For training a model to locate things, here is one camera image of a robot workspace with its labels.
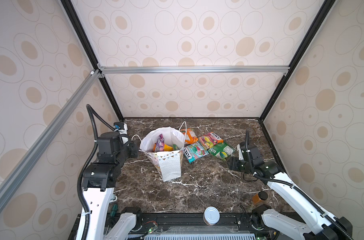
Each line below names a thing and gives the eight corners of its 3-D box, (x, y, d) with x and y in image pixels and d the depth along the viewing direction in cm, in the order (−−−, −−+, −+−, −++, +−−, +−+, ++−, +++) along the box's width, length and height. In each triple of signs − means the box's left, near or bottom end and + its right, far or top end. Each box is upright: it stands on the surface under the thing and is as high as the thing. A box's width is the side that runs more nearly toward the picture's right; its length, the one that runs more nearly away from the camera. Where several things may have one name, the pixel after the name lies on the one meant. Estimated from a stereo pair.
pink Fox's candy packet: (207, 151, 102) (208, 148, 99) (197, 140, 108) (198, 136, 105) (222, 143, 107) (223, 139, 103) (212, 132, 113) (213, 129, 109)
